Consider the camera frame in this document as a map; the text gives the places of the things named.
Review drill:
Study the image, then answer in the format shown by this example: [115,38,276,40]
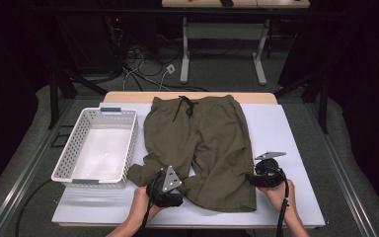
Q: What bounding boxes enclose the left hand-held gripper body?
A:
[145,165,186,208]

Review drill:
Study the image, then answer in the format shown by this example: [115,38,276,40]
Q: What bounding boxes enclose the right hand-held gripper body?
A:
[254,151,287,189]

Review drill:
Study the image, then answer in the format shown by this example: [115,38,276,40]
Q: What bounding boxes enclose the olive green shorts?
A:
[126,94,258,213]

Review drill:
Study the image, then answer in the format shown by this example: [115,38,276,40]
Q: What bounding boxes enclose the white perforated plastic basket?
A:
[50,107,139,190]

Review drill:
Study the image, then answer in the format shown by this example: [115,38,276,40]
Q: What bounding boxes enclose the person's right hand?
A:
[260,179,297,216]

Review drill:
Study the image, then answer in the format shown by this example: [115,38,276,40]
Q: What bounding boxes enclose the person's left hand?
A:
[129,186,166,221]

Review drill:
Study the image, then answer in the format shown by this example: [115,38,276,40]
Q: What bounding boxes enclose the black metal stand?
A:
[47,65,108,130]
[274,70,330,134]

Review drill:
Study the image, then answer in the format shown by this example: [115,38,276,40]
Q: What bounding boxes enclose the black curtain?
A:
[277,0,379,218]
[0,0,60,203]

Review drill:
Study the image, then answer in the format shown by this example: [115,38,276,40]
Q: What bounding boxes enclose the wooden desk with white legs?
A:
[161,0,311,87]

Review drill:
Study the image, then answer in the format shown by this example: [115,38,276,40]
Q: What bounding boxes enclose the black metal crossbar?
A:
[23,7,346,18]

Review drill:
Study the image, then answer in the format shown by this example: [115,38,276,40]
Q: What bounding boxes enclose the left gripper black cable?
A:
[139,171,166,237]

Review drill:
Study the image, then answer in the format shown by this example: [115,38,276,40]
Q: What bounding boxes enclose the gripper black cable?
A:
[263,166,290,237]
[139,171,166,237]

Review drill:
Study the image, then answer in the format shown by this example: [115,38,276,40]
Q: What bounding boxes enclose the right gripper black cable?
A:
[263,166,290,237]

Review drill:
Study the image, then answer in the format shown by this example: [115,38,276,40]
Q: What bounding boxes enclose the aluminium floor rail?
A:
[304,102,376,237]
[0,98,77,237]

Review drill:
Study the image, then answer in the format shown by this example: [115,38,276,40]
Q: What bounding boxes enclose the thin black floor cable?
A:
[124,65,210,93]

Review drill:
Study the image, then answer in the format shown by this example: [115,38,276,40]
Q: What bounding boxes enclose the white floor cable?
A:
[122,52,146,92]

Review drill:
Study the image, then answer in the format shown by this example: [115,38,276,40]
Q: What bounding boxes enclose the thick black floor cable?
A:
[14,178,53,237]

